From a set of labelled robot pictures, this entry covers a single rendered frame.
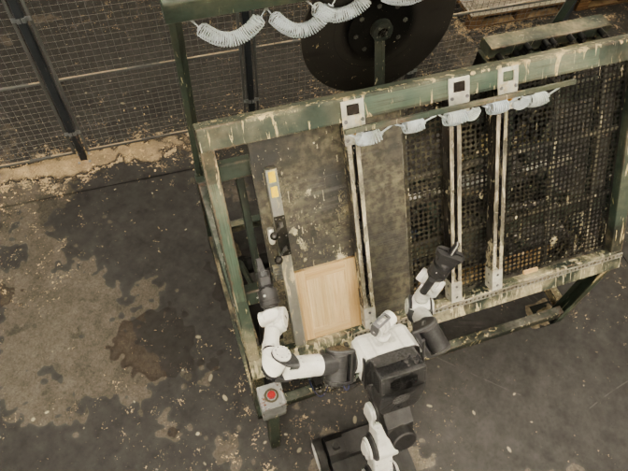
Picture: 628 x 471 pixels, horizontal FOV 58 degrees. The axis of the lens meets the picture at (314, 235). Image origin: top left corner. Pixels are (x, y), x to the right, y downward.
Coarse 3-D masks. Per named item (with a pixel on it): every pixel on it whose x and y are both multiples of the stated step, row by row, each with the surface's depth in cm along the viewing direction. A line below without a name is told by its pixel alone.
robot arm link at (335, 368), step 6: (324, 354) 232; (324, 360) 229; (330, 360) 231; (336, 360) 232; (342, 360) 233; (330, 366) 230; (336, 366) 232; (342, 366) 233; (324, 372) 229; (330, 372) 231; (336, 372) 233; (342, 372) 233; (330, 378) 234; (336, 378) 233; (342, 378) 234
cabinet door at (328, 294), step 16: (352, 256) 275; (304, 272) 269; (320, 272) 272; (336, 272) 275; (352, 272) 278; (304, 288) 273; (320, 288) 276; (336, 288) 279; (352, 288) 282; (304, 304) 277; (320, 304) 280; (336, 304) 283; (352, 304) 286; (304, 320) 281; (320, 320) 284; (336, 320) 288; (352, 320) 290; (320, 336) 289
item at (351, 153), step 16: (352, 144) 239; (352, 160) 246; (352, 176) 249; (352, 192) 253; (352, 208) 258; (352, 224) 264; (352, 240) 271; (368, 240) 266; (368, 256) 270; (368, 272) 274; (368, 288) 279; (368, 304) 286; (368, 320) 286
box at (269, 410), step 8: (272, 384) 270; (280, 384) 271; (280, 392) 268; (264, 400) 266; (280, 400) 266; (264, 408) 264; (272, 408) 265; (280, 408) 269; (264, 416) 271; (272, 416) 275
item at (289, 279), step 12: (264, 168) 242; (276, 168) 241; (276, 204) 248; (276, 216) 250; (288, 264) 262; (288, 276) 265; (288, 288) 268; (288, 300) 271; (300, 312) 276; (300, 324) 279; (300, 336) 282
